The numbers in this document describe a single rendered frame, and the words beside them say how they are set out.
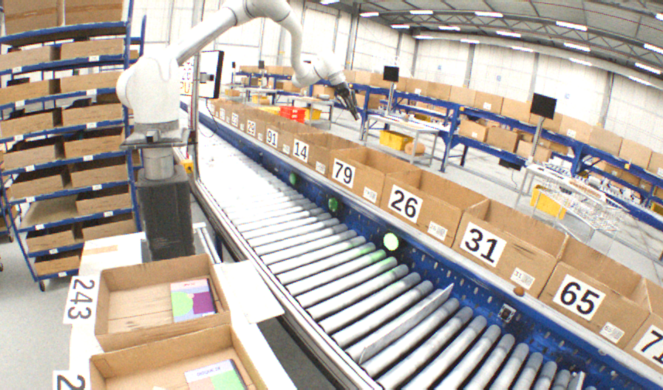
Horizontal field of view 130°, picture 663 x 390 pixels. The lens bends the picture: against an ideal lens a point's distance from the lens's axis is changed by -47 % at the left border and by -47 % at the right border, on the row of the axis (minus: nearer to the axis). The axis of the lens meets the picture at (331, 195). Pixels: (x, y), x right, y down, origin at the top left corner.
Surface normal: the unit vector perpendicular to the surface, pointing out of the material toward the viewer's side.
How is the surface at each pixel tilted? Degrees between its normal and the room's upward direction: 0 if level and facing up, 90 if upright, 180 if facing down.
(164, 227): 90
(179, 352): 89
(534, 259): 90
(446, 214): 90
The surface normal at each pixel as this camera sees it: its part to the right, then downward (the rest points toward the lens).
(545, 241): -0.78, 0.15
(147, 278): 0.53, 0.37
